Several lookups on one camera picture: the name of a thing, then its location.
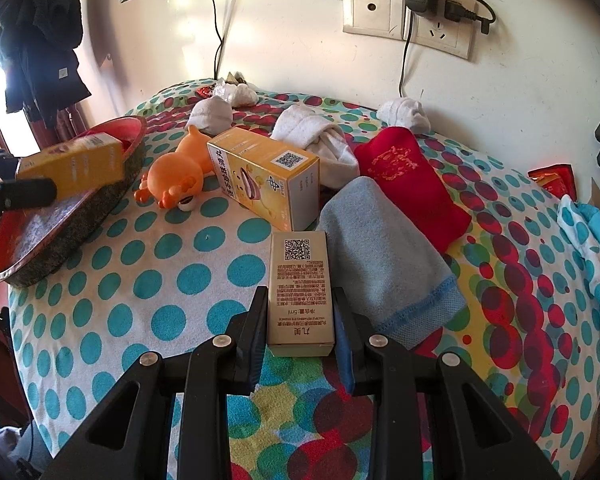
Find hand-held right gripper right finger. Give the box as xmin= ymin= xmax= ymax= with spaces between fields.
xmin=332 ymin=286 xmax=563 ymax=480

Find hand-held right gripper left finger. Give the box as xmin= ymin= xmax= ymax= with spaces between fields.
xmin=40 ymin=286 xmax=271 ymax=480

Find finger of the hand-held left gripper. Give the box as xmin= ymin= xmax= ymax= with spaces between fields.
xmin=0 ymin=177 xmax=58 ymax=226

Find red round tray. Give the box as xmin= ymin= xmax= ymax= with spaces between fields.
xmin=0 ymin=115 xmax=148 ymax=288

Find tall yellow box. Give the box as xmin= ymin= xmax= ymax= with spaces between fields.
xmin=17 ymin=132 xmax=126 ymax=196

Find small beige and red box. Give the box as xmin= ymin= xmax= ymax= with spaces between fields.
xmin=266 ymin=231 xmax=337 ymax=358

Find grey-blue towel with blue trim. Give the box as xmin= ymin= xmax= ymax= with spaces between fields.
xmin=319 ymin=176 xmax=468 ymax=351

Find orange rubber duck toy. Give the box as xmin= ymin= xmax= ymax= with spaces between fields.
xmin=134 ymin=125 xmax=216 ymax=211

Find red cloth pouch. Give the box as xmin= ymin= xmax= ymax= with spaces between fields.
xmin=354 ymin=126 xmax=473 ymax=253

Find yellow cartoon face box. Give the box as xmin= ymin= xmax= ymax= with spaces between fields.
xmin=206 ymin=126 xmax=321 ymax=231

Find wooden coat stand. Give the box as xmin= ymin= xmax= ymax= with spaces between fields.
xmin=27 ymin=100 xmax=91 ymax=143

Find polka dot bedsheet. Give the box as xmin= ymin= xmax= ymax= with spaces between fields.
xmin=7 ymin=77 xmax=600 ymax=480

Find dark hanging clothes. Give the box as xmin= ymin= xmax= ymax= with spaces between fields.
xmin=0 ymin=0 xmax=92 ymax=123

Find white rolled sock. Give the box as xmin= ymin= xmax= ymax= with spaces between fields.
xmin=186 ymin=97 xmax=234 ymax=137
xmin=376 ymin=98 xmax=432 ymax=133

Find large white rolled towel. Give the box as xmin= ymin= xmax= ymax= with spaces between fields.
xmin=270 ymin=105 xmax=359 ymax=188

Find light blue and white cloth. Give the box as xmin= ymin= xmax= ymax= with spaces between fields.
xmin=555 ymin=195 xmax=600 ymax=311

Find red cloth at edge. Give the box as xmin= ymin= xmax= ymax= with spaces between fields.
xmin=527 ymin=162 xmax=578 ymax=198

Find black power plug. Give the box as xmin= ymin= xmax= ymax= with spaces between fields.
xmin=442 ymin=0 xmax=496 ymax=36

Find black adapter cable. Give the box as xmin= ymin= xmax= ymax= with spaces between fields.
xmin=397 ymin=12 xmax=413 ymax=103

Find white wall power socket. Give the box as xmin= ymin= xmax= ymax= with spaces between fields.
xmin=404 ymin=0 xmax=481 ymax=61

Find white wall socket plate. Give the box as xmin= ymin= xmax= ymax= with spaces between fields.
xmin=342 ymin=0 xmax=412 ymax=40

